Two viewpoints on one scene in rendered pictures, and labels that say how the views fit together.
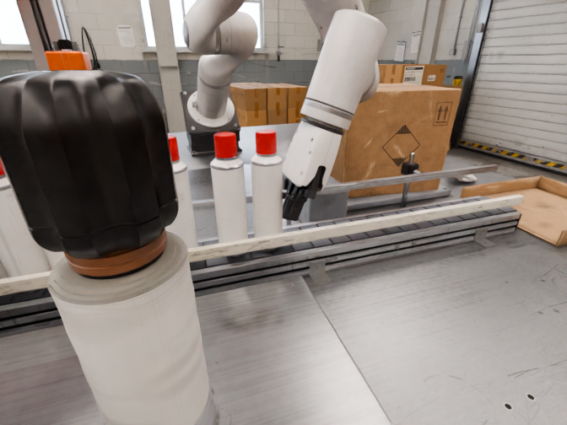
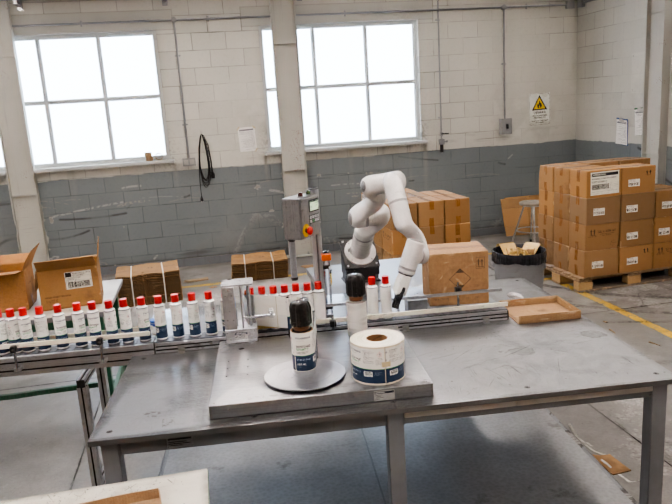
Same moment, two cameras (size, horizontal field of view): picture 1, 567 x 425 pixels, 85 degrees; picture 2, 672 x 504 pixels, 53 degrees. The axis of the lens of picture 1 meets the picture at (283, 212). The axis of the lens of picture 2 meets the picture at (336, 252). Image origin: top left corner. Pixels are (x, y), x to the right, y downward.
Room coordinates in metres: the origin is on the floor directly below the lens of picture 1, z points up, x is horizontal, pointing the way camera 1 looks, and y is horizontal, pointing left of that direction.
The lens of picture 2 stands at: (-2.49, -0.42, 1.88)
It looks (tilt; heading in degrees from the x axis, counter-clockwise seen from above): 12 degrees down; 13
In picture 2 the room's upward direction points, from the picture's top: 4 degrees counter-clockwise
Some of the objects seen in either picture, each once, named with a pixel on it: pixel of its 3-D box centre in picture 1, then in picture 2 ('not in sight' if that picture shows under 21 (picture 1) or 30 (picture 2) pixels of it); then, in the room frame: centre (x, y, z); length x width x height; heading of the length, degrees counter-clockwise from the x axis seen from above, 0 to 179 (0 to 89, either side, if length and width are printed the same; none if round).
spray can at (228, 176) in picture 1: (229, 196); (372, 298); (0.47, 0.09, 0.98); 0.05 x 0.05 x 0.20
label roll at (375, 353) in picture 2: not in sight; (377, 356); (-0.17, -0.03, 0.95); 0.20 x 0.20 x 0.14
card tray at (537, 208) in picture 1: (547, 205); (538, 309); (0.73, -0.68, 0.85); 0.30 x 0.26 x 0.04; 108
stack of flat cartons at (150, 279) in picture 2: not in sight; (149, 283); (3.73, 3.01, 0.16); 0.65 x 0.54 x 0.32; 118
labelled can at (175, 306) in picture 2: not in sight; (176, 315); (0.19, 0.95, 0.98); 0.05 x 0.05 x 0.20
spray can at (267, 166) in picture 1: (267, 192); (386, 297); (0.49, 0.03, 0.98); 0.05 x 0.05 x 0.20
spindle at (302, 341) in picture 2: not in sight; (302, 337); (-0.21, 0.25, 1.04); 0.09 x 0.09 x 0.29
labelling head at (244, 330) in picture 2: not in sight; (239, 309); (0.20, 0.64, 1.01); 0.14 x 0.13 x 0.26; 108
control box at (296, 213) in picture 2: not in sight; (302, 216); (0.46, 0.40, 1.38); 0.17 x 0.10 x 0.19; 163
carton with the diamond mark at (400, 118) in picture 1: (376, 136); (454, 273); (0.92, -0.27, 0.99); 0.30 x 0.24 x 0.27; 103
